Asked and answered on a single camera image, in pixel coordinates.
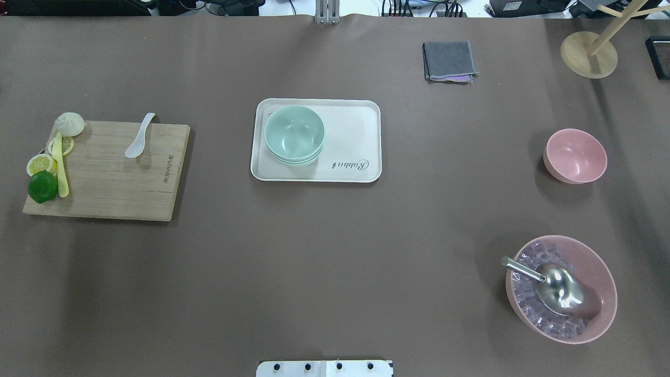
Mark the white ceramic spoon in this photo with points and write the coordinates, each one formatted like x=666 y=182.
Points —
x=136 y=148

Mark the small pink bowl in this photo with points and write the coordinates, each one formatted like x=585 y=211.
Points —
x=574 y=156

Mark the green bowl stack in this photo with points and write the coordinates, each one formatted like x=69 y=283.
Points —
x=295 y=135

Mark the large pink ice bowl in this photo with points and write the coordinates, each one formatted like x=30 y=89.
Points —
x=583 y=263

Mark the cream serving tray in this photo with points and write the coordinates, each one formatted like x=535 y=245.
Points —
x=353 y=146

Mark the grey folded cloth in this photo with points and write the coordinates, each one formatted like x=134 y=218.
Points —
x=448 y=61

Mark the wooden cutting board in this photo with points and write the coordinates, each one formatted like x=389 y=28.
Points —
x=103 y=183

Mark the metal ice scoop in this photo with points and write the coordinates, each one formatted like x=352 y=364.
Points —
x=559 y=290

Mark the lemon slice under knife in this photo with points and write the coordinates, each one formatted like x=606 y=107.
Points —
x=67 y=144

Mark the wooden cup tree stand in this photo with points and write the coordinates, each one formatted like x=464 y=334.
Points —
x=591 y=55

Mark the green lime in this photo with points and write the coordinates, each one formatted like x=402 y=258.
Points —
x=43 y=186

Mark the lemon half front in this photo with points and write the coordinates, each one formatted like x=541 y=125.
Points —
x=40 y=162

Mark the black tray with glasses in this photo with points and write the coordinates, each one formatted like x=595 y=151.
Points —
x=658 y=49

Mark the aluminium camera post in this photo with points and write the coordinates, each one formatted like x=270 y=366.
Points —
x=327 y=12

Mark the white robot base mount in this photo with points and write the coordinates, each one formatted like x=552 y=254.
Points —
x=325 y=368

